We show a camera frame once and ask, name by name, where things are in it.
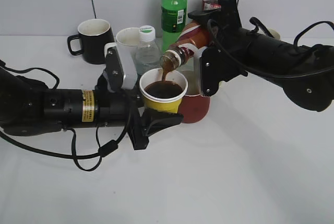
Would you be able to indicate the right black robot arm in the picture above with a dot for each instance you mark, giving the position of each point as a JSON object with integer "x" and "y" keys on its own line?
{"x": 305, "y": 73}

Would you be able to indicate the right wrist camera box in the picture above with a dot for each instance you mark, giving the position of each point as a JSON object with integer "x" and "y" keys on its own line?
{"x": 205, "y": 76}

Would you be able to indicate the clear water bottle green label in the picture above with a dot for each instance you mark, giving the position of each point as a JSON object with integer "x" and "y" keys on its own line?
{"x": 148, "y": 54}

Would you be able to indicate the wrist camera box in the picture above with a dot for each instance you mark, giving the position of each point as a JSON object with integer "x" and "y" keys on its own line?
{"x": 205, "y": 76}
{"x": 120, "y": 72}

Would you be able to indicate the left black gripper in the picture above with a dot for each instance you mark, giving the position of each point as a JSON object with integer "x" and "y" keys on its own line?
{"x": 119, "y": 108}

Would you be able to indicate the white mug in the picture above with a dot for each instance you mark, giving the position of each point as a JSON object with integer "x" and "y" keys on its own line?
{"x": 128, "y": 39}

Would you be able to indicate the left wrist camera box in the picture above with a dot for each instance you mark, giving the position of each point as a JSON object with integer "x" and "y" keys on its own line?
{"x": 120, "y": 72}

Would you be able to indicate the yellow paper cup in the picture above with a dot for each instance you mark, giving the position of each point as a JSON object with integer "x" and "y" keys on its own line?
{"x": 163, "y": 104}

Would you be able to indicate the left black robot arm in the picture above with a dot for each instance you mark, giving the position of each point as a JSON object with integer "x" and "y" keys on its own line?
{"x": 29, "y": 108}

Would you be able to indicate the green soda bottle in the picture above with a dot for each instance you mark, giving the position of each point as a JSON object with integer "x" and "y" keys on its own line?
{"x": 173, "y": 20}

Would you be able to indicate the black mug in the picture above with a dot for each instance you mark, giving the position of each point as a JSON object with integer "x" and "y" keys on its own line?
{"x": 93, "y": 35}

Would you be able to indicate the red mug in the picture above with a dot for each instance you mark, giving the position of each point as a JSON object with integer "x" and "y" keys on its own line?
{"x": 193, "y": 107}

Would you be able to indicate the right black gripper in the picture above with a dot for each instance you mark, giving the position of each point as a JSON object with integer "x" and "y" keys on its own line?
{"x": 227, "y": 47}

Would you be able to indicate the brown Nescafe coffee bottle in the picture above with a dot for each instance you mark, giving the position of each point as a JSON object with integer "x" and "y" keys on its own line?
{"x": 193, "y": 37}

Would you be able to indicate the dark grey mug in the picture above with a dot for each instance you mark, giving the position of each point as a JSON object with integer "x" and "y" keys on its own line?
{"x": 275, "y": 34}

